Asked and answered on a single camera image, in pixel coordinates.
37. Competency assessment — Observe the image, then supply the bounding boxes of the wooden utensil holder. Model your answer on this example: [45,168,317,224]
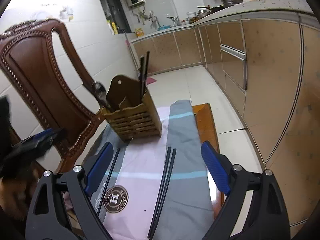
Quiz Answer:
[104,75,162,141]

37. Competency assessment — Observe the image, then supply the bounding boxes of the speckled white countertop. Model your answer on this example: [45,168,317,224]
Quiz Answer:
[130,0,316,43]

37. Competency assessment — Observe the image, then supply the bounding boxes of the white bowl on counter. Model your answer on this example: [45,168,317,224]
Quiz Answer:
[187,11,197,19]

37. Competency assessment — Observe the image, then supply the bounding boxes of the grey and pink cloth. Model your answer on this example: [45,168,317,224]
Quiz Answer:
[89,100,214,239]

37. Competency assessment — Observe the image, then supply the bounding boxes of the steel spoon wooden handle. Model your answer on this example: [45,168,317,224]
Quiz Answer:
[82,81,112,112]

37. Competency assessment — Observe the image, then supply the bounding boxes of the yellow box on counter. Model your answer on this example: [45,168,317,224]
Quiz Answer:
[135,28,145,37]

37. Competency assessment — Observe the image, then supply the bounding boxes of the pink floor mat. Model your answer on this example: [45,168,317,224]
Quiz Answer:
[146,77,157,85]

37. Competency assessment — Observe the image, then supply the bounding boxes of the yellow bottle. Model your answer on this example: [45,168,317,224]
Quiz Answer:
[111,22,119,35]

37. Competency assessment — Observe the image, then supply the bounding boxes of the chrome sink faucet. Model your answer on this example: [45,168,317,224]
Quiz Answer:
[148,15,161,29]

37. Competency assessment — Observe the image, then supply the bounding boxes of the person's left hand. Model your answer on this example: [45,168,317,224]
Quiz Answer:
[1,163,41,220]

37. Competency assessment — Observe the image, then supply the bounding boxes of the black frying pan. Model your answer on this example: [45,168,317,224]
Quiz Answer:
[197,5,225,14]

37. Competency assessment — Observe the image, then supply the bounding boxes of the beige kitchen cabinets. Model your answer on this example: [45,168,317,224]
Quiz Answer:
[132,10,319,226]

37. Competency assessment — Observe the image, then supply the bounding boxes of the black chopstick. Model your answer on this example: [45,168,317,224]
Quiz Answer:
[97,148,120,216]
[142,51,150,95]
[151,148,176,239]
[147,147,171,239]
[139,55,144,101]

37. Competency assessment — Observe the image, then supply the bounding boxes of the orange wooden table edge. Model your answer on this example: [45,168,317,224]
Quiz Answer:
[193,103,225,217]

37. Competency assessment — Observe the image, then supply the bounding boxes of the carved brown wooden chair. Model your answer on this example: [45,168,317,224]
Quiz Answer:
[1,19,104,172]

